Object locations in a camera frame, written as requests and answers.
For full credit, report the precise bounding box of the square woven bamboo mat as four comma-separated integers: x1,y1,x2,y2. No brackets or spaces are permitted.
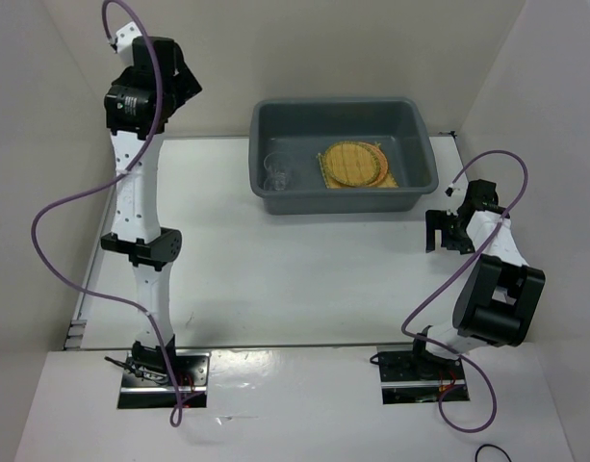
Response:
317,147,398,189

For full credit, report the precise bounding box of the round orange woven basket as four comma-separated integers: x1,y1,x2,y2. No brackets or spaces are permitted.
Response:
368,143,389,187

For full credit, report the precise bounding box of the round green-rimmed bamboo tray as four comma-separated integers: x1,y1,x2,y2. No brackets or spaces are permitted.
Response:
320,141,381,187

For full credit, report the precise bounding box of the clear glass cup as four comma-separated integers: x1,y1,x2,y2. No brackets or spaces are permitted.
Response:
263,172,293,192
263,151,290,175

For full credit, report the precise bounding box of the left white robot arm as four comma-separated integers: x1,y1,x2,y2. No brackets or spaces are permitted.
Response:
101,26,202,385

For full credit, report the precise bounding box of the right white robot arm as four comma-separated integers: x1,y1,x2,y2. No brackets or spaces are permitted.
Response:
408,180,546,378

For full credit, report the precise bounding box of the grey plastic bin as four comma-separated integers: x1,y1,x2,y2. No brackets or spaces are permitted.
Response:
248,97,439,215

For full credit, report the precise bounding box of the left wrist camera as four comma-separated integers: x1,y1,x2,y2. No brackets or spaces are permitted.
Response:
109,21,141,66

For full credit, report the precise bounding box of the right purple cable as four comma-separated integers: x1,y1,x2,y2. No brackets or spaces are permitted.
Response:
400,150,530,432

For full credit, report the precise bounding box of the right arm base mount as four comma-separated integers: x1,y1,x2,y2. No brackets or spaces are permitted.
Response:
369,344,470,405

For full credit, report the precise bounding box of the black cable loop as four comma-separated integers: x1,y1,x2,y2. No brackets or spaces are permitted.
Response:
475,444,513,462

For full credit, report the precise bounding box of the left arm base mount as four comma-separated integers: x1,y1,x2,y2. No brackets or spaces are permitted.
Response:
104,350,211,410

